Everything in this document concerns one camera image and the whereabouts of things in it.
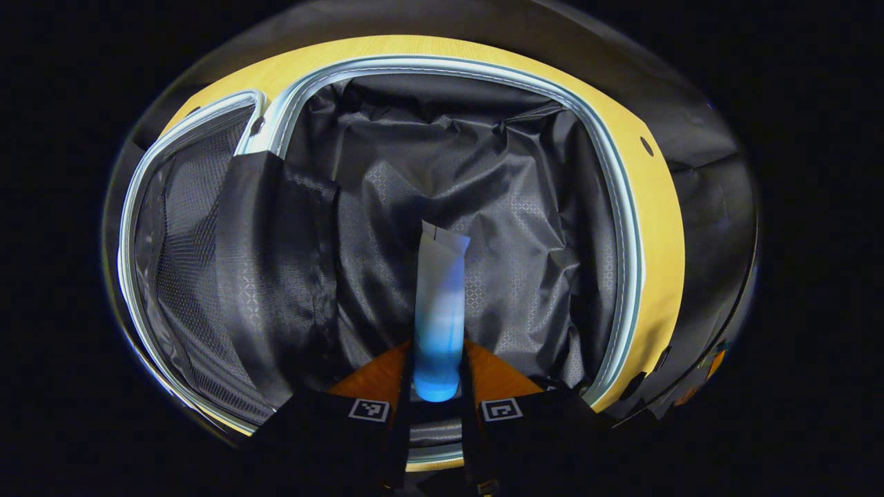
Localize white blue squeeze tube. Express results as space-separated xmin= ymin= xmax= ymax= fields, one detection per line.
xmin=412 ymin=221 xmax=472 ymax=403

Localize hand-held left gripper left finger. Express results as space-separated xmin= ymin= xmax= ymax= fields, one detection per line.
xmin=242 ymin=342 xmax=415 ymax=494

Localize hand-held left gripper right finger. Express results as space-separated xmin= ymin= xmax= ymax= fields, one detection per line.
xmin=459 ymin=340 xmax=608 ymax=497

